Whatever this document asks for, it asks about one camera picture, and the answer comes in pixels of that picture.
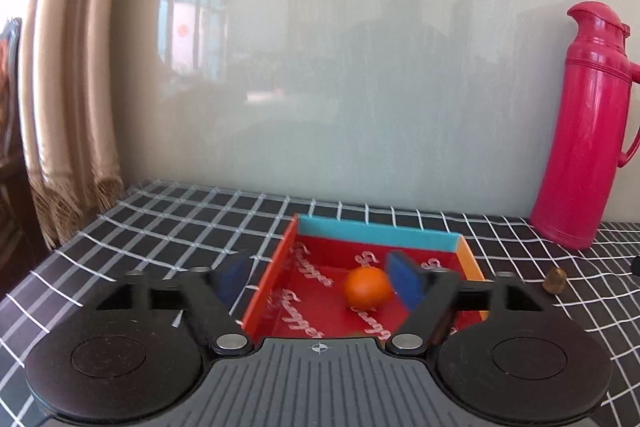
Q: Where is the orange mandarin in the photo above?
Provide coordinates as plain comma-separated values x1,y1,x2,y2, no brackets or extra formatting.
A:
343,267,394,309

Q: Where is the small dark wrinkled fruit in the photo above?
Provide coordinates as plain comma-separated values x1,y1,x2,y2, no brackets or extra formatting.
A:
544,269,567,295

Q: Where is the colourful cardboard box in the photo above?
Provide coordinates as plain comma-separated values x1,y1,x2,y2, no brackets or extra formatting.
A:
241,214,488,340

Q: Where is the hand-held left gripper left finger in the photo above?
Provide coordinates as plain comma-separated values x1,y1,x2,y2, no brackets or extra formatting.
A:
95,252,253,355

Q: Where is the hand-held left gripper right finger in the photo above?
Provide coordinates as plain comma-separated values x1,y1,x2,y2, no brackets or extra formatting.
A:
384,251,551,355

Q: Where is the black white checked tablecloth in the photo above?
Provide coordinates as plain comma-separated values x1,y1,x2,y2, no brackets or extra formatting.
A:
0,179,640,427

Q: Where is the beige lace curtain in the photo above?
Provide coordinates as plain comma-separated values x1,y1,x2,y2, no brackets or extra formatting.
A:
17,0,128,250

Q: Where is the pink thermos jug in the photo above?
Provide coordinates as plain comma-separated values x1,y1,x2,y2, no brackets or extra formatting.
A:
530,1,640,250

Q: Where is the wooden chair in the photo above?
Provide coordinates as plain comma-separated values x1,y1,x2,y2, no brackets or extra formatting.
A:
0,18,38,303

